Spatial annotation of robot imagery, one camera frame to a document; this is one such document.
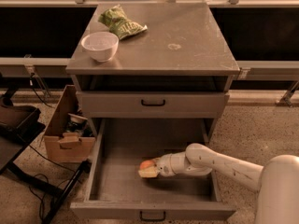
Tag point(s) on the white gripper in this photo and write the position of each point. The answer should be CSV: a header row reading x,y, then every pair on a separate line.
x,y
165,165

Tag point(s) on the orange fruit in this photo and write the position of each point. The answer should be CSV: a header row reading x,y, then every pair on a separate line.
x,y
146,164

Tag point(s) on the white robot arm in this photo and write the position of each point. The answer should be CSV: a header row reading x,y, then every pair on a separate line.
x,y
276,183

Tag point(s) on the open grey lower drawer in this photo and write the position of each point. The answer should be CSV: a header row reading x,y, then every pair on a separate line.
x,y
116,191

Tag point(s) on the closed grey upper drawer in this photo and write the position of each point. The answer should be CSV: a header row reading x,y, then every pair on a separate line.
x,y
152,105

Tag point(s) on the cardboard box with items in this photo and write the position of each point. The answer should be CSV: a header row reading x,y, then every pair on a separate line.
x,y
62,145

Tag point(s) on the white cup in box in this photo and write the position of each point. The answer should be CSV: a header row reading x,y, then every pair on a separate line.
x,y
77,118

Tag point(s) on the grey metal cabinet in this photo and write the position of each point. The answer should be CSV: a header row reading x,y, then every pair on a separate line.
x,y
183,50

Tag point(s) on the white bowl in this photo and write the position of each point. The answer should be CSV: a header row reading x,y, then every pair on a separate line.
x,y
100,46

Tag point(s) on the green chip bag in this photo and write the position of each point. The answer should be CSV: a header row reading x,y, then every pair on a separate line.
x,y
117,22

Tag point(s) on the black stand frame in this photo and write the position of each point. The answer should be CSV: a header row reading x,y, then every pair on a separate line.
x,y
11,150

